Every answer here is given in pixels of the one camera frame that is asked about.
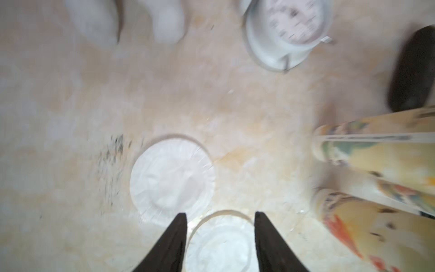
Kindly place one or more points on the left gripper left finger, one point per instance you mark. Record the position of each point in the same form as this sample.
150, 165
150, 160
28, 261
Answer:
167, 255

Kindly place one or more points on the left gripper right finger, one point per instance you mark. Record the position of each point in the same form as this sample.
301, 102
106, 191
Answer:
273, 253

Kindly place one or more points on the translucent paper disc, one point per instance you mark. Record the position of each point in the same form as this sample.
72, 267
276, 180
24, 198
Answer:
173, 175
222, 242

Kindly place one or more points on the paper cup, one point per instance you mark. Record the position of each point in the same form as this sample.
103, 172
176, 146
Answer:
398, 149
391, 240

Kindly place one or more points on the translucent paper disc front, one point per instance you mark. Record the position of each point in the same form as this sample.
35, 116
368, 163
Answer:
222, 242

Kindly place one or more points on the black glasses case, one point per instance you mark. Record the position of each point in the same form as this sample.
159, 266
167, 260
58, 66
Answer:
414, 73

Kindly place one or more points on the white twin-bell alarm clock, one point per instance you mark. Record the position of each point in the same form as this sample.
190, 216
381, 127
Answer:
279, 35

